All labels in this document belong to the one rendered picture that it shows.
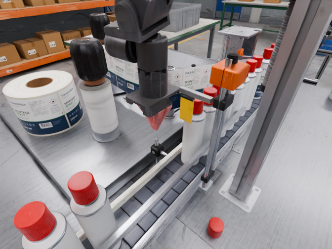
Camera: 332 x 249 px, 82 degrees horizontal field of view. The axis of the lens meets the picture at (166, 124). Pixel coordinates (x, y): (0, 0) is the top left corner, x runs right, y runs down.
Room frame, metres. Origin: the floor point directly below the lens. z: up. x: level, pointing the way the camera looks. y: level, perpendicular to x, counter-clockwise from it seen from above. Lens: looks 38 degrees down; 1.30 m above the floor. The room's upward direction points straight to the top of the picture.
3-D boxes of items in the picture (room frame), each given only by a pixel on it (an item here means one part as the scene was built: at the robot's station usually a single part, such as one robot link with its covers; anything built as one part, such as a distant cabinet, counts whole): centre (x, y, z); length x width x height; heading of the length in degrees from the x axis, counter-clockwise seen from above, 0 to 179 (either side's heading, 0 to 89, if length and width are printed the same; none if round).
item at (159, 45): (0.36, 0.03, 1.19); 0.07 x 0.06 x 0.07; 53
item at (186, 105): (0.31, -0.04, 1.09); 0.03 x 0.01 x 0.06; 49
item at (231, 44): (0.75, -0.27, 1.01); 0.14 x 0.13 x 0.26; 139
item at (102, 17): (0.89, 0.28, 1.04); 0.09 x 0.09 x 0.29
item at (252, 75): (0.61, -0.27, 0.98); 0.05 x 0.05 x 0.20
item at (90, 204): (0.16, 0.11, 0.98); 0.05 x 0.05 x 0.20
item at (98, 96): (0.49, 0.20, 1.03); 0.09 x 0.09 x 0.30
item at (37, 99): (0.58, 0.41, 0.95); 0.20 x 0.20 x 0.14
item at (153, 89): (0.35, 0.03, 1.13); 0.10 x 0.07 x 0.07; 139
